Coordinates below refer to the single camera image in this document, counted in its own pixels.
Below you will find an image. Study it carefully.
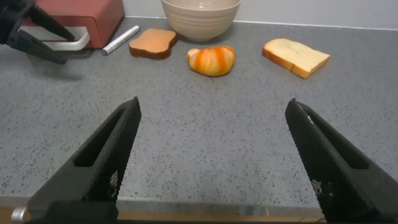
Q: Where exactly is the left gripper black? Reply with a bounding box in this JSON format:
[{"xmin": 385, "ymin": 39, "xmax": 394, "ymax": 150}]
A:
[{"xmin": 0, "ymin": 0, "xmax": 76, "ymax": 65}]

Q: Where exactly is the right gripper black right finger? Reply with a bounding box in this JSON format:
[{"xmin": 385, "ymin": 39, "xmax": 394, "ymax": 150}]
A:
[{"xmin": 285, "ymin": 98, "xmax": 398, "ymax": 224}]

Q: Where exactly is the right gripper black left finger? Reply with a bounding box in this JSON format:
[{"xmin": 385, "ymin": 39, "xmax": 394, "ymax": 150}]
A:
[{"xmin": 24, "ymin": 96, "xmax": 142, "ymax": 224}]

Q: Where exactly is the red drawer with white handle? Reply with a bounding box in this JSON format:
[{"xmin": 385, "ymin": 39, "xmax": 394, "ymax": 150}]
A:
[{"xmin": 18, "ymin": 17, "xmax": 104, "ymax": 52}]

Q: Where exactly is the red drawer cabinet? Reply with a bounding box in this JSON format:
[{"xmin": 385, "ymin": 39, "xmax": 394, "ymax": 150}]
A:
[{"xmin": 24, "ymin": 0, "xmax": 126, "ymax": 50}]

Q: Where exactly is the white marker pen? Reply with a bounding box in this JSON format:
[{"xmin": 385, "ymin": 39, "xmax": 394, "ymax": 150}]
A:
[{"xmin": 101, "ymin": 25, "xmax": 141, "ymax": 57}]

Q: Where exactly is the brown toast slice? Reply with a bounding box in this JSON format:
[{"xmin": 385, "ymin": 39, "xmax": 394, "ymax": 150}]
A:
[{"xmin": 129, "ymin": 28, "xmax": 178, "ymax": 60}]

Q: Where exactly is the white bread slice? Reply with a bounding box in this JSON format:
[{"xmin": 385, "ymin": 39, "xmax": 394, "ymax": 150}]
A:
[{"xmin": 262, "ymin": 37, "xmax": 331, "ymax": 80}]

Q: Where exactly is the beige ribbed bowl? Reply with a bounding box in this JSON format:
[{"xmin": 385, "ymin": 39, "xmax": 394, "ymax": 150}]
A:
[{"xmin": 160, "ymin": 0, "xmax": 242, "ymax": 42}]

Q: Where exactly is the orange striped croissant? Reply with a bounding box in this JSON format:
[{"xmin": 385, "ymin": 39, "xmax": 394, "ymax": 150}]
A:
[{"xmin": 186, "ymin": 45, "xmax": 236, "ymax": 78}]

